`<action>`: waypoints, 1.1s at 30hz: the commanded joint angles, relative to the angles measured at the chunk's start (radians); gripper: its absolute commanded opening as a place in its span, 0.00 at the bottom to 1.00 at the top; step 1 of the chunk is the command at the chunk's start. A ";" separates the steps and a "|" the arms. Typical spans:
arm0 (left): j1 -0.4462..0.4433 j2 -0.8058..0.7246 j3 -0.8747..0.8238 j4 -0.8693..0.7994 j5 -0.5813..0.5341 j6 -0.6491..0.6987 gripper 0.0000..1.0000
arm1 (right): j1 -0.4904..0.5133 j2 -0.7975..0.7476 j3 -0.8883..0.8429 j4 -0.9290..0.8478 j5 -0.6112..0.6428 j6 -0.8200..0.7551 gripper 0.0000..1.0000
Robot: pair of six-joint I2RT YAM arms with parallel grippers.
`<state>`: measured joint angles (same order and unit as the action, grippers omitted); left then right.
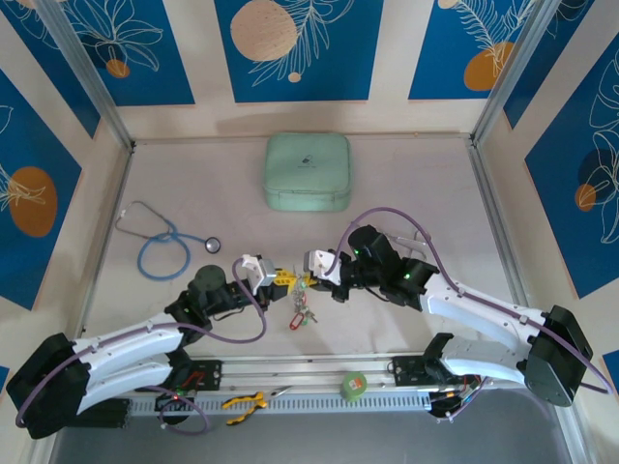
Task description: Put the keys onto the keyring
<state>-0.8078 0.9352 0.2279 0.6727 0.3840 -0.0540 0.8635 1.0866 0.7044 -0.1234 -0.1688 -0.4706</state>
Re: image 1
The small silver key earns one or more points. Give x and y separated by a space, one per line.
312 316

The red plastic key tag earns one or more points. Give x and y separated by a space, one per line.
296 323

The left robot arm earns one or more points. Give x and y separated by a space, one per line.
121 343

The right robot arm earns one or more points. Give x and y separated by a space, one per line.
483 314

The silver metal forceps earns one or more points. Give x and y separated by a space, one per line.
401 238

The blue tube stethoscope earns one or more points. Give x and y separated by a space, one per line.
212 245

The green tape roll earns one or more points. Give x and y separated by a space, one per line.
354 385

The mint green zip case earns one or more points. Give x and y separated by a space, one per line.
307 171

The black electronics board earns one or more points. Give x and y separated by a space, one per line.
174 400
454 398

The yellow black pliers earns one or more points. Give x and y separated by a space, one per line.
244 400

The black profile block stack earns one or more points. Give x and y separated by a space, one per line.
113 418

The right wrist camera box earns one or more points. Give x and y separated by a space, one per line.
320 265

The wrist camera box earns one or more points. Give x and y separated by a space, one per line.
320 265
258 271

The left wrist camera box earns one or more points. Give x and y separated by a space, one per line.
258 271

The aluminium rail frame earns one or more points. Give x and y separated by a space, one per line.
300 369

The aluminium side rail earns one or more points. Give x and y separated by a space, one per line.
488 203

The aluminium frame post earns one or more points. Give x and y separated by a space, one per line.
87 72
512 72

